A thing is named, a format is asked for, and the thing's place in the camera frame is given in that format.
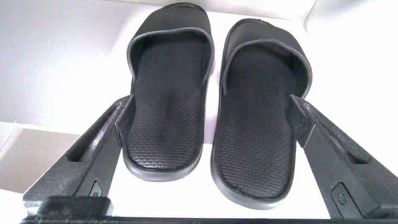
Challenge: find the black slipper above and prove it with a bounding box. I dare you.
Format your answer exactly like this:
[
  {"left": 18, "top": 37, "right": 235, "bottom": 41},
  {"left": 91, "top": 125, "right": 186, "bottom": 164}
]
[
  {"left": 120, "top": 2, "right": 216, "bottom": 183},
  {"left": 210, "top": 17, "right": 313, "bottom": 210}
]

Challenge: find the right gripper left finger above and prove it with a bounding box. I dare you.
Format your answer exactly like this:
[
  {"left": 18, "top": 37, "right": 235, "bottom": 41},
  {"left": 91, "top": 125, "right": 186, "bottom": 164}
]
[{"left": 22, "top": 94, "right": 135, "bottom": 217}]

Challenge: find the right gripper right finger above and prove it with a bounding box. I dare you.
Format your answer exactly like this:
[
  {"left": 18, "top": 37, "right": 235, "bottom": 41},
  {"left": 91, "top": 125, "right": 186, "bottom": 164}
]
[{"left": 287, "top": 94, "right": 398, "bottom": 219}]

